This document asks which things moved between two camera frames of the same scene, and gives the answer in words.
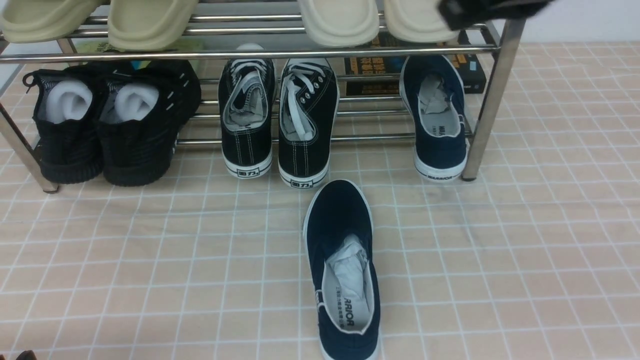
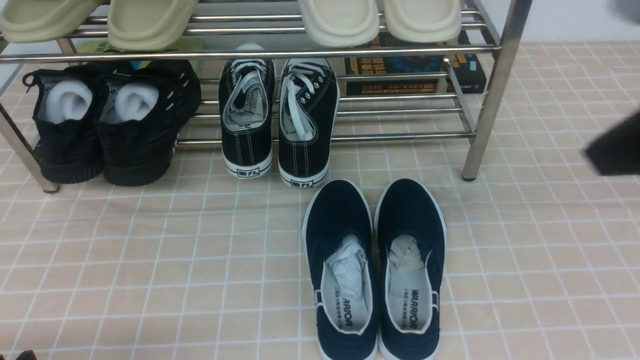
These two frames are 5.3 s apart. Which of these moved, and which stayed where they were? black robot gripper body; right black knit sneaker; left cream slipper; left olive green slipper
Moved: black robot gripper body
Stayed: left cream slipper; left olive green slipper; right black knit sneaker
